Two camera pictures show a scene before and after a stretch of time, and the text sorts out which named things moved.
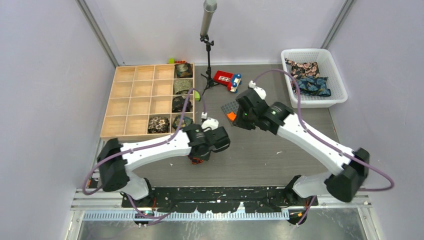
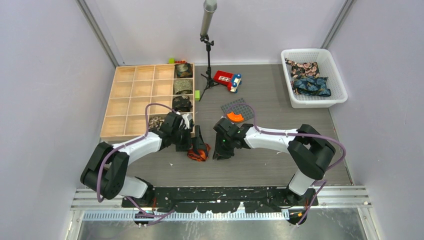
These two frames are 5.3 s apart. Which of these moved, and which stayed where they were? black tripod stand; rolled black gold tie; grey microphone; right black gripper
Moved: right black gripper
Stayed: rolled black gold tie; grey microphone; black tripod stand
